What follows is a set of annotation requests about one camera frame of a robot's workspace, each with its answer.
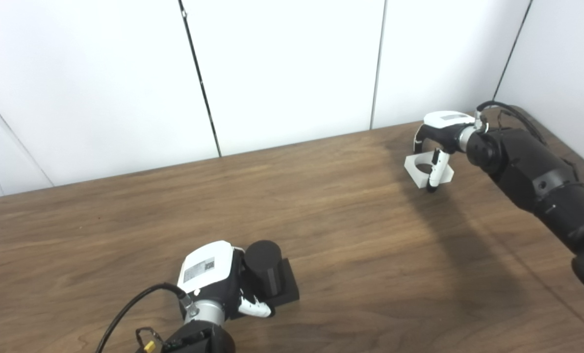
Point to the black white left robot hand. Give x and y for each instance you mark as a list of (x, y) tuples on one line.
[(206, 269)]

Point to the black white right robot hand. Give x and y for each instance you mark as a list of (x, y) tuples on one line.
[(444, 122)]

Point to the white square piece with hole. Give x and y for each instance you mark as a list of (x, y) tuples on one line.
[(414, 169)]

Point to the black peg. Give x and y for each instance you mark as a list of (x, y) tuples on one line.
[(267, 269)]

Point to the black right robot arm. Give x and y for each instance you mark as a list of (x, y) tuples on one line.
[(532, 166)]

